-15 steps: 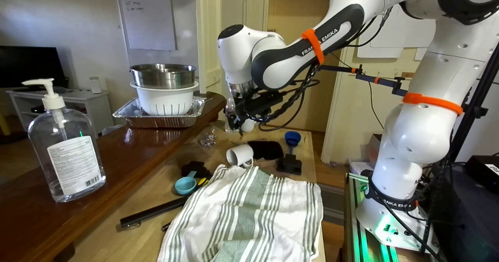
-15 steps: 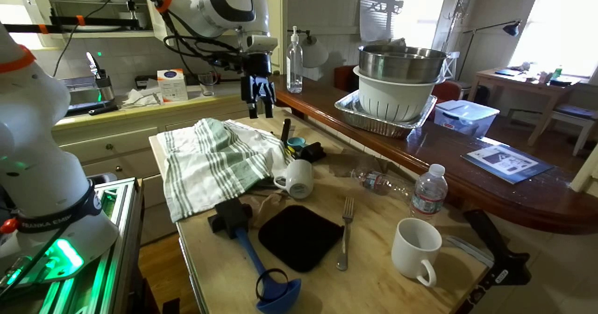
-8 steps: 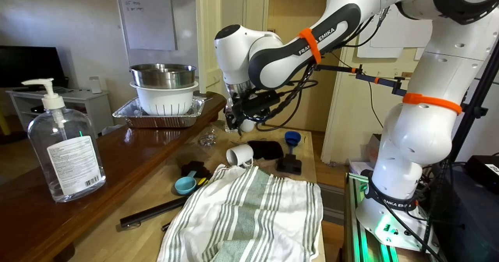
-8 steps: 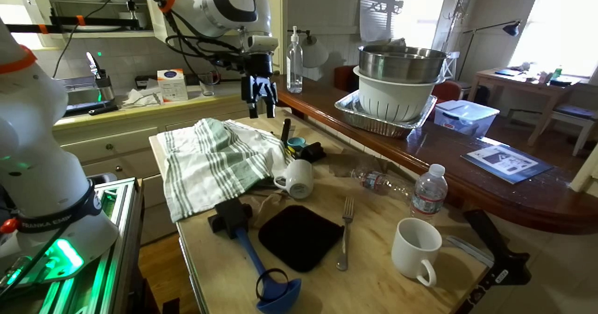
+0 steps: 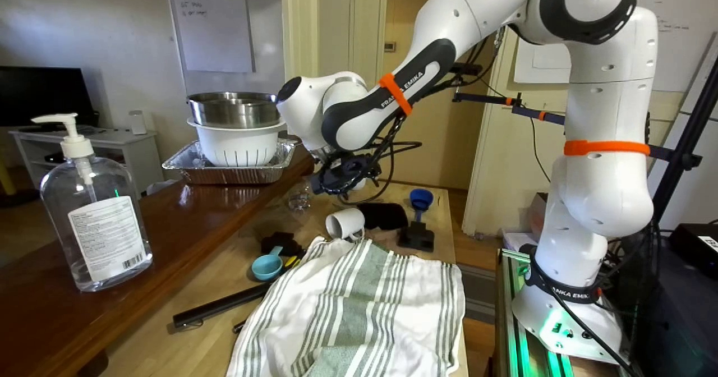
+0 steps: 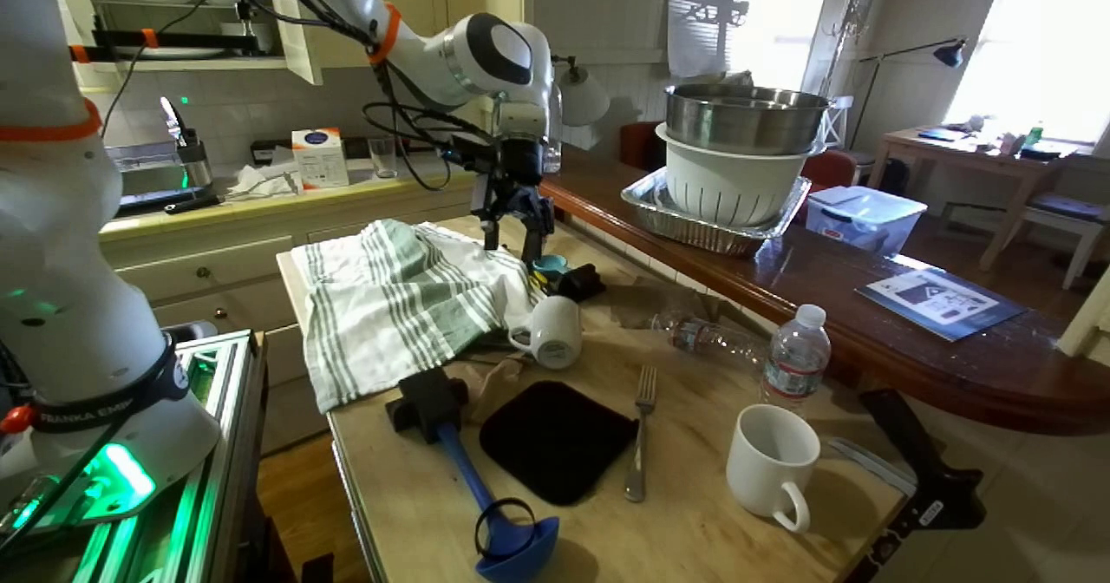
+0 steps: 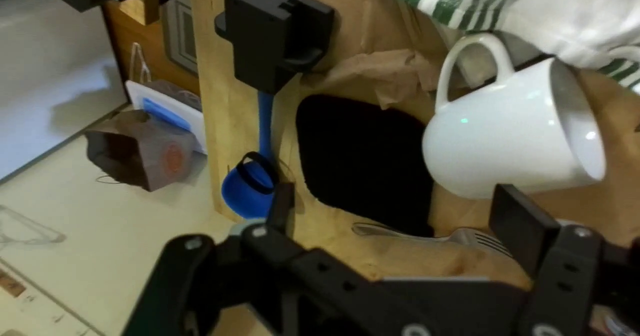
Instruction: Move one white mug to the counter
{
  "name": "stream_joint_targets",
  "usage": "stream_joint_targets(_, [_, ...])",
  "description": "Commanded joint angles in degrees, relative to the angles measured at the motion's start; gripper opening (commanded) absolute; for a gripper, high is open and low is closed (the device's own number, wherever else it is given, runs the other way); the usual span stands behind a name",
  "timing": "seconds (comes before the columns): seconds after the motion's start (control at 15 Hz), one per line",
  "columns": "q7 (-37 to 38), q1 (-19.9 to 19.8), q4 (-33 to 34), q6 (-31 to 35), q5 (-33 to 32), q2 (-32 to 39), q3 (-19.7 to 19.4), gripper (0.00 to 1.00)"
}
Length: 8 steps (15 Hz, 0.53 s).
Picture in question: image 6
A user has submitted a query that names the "cream wall cabinet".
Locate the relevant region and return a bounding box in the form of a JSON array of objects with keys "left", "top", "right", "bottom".
[{"left": 49, "top": 0, "right": 323, "bottom": 87}]

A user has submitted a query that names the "white mug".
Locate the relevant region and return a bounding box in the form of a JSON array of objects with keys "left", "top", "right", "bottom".
[
  {"left": 507, "top": 295, "right": 584, "bottom": 370},
  {"left": 726, "top": 404, "right": 822, "bottom": 534}
]

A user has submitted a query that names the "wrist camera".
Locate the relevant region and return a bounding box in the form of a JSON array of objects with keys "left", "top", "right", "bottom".
[{"left": 447, "top": 134, "right": 501, "bottom": 174}]

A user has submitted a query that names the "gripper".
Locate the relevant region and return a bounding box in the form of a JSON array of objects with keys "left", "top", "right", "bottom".
[{"left": 473, "top": 136, "right": 557, "bottom": 270}]

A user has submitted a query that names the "silver countertop appliance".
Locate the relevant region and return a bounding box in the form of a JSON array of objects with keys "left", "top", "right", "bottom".
[{"left": 106, "top": 141, "right": 216, "bottom": 217}]

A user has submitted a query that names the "crumpled white paper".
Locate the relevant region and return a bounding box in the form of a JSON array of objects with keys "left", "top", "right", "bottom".
[{"left": 225, "top": 163, "right": 302, "bottom": 204}]

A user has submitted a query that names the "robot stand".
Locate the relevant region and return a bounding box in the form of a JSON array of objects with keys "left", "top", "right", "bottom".
[{"left": 0, "top": 323, "right": 271, "bottom": 583}]

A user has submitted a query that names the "blue plastic ladle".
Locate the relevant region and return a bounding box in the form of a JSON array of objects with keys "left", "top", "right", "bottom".
[{"left": 434, "top": 423, "right": 561, "bottom": 583}]

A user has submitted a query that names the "black block holder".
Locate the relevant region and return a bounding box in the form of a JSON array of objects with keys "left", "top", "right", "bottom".
[{"left": 385, "top": 366, "right": 470, "bottom": 445}]

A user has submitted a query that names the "black clamp mount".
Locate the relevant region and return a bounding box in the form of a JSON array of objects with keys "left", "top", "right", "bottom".
[{"left": 857, "top": 387, "right": 987, "bottom": 567}]

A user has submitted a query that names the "cream base cabinet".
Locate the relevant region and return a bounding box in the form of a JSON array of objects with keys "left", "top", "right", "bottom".
[{"left": 99, "top": 175, "right": 480, "bottom": 455}]

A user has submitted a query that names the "green striped white towel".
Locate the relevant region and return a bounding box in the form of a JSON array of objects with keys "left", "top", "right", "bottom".
[{"left": 291, "top": 219, "right": 543, "bottom": 415}]

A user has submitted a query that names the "white cushioned chair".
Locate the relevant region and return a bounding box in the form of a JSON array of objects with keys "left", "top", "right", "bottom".
[{"left": 1022, "top": 191, "right": 1110, "bottom": 291}]

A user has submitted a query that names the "foil baking tray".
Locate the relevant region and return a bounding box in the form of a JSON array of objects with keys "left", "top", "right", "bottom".
[{"left": 621, "top": 167, "right": 813, "bottom": 259}]

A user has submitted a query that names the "steel mixing bowl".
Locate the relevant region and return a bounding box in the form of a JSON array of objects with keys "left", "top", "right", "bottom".
[{"left": 664, "top": 83, "right": 832, "bottom": 157}]

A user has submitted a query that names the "black square pot holder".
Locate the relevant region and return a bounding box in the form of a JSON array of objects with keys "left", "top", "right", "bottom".
[{"left": 479, "top": 380, "right": 640, "bottom": 507}]

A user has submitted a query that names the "red chair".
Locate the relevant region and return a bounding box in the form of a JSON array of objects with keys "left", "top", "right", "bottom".
[{"left": 800, "top": 149, "right": 859, "bottom": 191}]

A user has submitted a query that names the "black floor lamp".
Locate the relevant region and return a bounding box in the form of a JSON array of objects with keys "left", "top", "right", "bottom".
[{"left": 846, "top": 37, "right": 969, "bottom": 152}]

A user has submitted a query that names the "bright window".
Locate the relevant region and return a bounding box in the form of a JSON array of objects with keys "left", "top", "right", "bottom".
[{"left": 943, "top": 0, "right": 1110, "bottom": 143}]

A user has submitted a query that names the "drinking glass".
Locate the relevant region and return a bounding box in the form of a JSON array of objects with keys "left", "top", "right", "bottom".
[{"left": 368, "top": 136, "right": 399, "bottom": 180}]

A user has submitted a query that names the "small black object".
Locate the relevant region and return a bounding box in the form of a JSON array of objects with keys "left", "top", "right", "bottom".
[{"left": 553, "top": 263, "right": 607, "bottom": 303}]

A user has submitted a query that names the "coat rack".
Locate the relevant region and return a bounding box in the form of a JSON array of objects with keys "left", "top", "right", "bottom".
[{"left": 817, "top": 0, "right": 883, "bottom": 100}]

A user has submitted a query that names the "window with blind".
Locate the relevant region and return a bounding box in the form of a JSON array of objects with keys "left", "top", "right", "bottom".
[{"left": 661, "top": 0, "right": 835, "bottom": 91}]

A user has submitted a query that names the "silver fork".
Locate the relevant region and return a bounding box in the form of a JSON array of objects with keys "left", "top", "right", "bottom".
[{"left": 624, "top": 364, "right": 658, "bottom": 504}]

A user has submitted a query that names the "plastic container blue lid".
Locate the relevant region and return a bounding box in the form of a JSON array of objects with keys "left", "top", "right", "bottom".
[{"left": 806, "top": 186, "right": 928, "bottom": 257}]

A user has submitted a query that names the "blue booklet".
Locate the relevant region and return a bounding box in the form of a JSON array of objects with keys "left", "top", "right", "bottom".
[{"left": 855, "top": 266, "right": 1028, "bottom": 343}]

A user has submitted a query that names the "white table lamp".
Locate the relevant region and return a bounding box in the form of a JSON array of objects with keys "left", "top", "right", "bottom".
[{"left": 555, "top": 56, "right": 611, "bottom": 128}]

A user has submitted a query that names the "white wooden chair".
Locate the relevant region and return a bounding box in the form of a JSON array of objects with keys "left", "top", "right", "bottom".
[{"left": 819, "top": 95, "right": 875, "bottom": 172}]

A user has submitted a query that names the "white colander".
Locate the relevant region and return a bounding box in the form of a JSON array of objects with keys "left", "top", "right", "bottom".
[{"left": 656, "top": 121, "right": 825, "bottom": 228}]

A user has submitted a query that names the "white tissue box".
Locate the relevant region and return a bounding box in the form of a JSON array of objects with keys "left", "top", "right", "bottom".
[{"left": 291, "top": 128, "right": 350, "bottom": 192}]

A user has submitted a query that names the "wooden desk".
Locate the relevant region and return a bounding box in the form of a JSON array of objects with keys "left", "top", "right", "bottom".
[{"left": 870, "top": 126, "right": 1087, "bottom": 272}]

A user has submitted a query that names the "crushed clear water bottle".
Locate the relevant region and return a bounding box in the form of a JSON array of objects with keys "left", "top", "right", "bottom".
[{"left": 650, "top": 310, "right": 771, "bottom": 369}]

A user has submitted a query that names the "steel utensil holder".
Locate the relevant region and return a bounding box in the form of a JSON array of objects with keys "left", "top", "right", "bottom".
[{"left": 160, "top": 96, "right": 214, "bottom": 190}]

